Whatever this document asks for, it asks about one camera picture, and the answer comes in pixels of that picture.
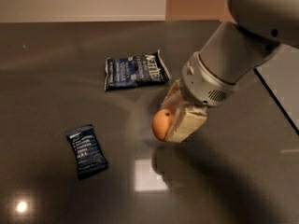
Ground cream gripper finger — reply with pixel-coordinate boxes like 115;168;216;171
165;105;207;143
161;79;183;110

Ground orange fruit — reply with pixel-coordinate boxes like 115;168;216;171
151;109;175;141

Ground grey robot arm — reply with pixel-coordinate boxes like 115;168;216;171
161;0;299;143

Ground dark blue rxbar wrapper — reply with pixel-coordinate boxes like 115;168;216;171
65;124;108;179

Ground blue kettle chips bag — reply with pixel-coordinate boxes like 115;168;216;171
104;50;171;91

